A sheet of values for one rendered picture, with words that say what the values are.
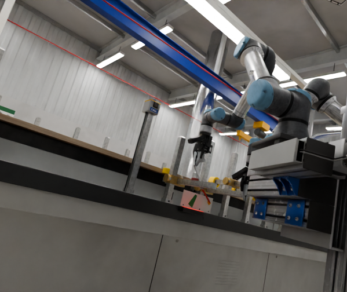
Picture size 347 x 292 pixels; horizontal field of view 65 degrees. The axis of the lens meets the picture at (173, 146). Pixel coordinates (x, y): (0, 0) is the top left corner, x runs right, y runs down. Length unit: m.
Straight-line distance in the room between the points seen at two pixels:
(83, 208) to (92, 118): 7.84
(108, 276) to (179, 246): 0.53
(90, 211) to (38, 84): 7.52
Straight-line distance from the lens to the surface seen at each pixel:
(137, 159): 1.46
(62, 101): 8.84
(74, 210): 1.37
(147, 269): 1.90
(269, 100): 1.13
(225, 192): 1.67
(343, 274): 1.07
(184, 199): 1.66
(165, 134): 10.66
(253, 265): 2.69
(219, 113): 1.57
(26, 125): 1.45
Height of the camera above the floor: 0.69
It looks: 12 degrees up
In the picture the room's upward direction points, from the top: 14 degrees clockwise
